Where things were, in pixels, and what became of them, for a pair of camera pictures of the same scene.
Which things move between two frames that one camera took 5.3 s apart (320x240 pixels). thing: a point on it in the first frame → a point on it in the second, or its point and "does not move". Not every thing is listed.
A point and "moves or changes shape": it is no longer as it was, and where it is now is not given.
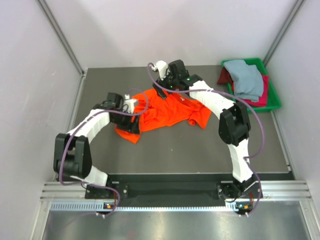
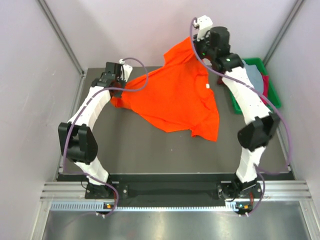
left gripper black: [131, 127] → [123, 83]
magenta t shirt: [262, 101] does not move
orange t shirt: [153, 110] moves or changes shape
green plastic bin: [273, 101] does not move
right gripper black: [159, 92] → [198, 43]
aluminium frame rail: [76, 191] does not move
